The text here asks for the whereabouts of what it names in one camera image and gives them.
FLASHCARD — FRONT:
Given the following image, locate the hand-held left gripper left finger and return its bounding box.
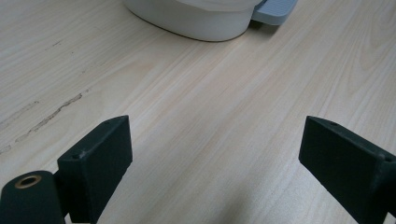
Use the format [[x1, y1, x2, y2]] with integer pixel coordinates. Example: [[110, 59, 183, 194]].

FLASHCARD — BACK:
[[57, 115, 134, 224]]

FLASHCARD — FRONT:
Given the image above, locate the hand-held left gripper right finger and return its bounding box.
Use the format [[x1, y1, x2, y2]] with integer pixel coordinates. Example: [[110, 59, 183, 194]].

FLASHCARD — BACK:
[[298, 115, 396, 224]]

